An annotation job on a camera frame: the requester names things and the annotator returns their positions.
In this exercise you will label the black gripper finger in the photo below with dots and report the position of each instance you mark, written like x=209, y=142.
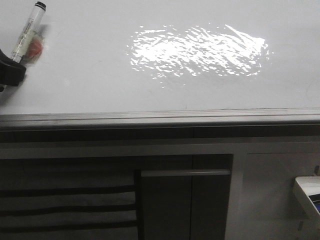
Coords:
x=11, y=72

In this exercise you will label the white whiteboard marker pen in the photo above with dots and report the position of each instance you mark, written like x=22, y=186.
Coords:
x=28, y=32

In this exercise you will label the white whiteboard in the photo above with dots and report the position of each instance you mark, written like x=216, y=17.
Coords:
x=172, y=55

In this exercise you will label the white plastic bin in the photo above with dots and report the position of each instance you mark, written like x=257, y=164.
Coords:
x=307, y=191

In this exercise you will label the grey striped fabric organiser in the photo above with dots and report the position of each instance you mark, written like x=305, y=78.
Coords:
x=100, y=206

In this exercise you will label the red magnet taped to marker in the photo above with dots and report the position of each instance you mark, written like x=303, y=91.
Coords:
x=35, y=48

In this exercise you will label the aluminium whiteboard tray rail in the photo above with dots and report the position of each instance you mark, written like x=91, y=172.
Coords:
x=160, y=119

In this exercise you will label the dark grey cabinet panel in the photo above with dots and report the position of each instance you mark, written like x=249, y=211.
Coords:
x=189, y=204

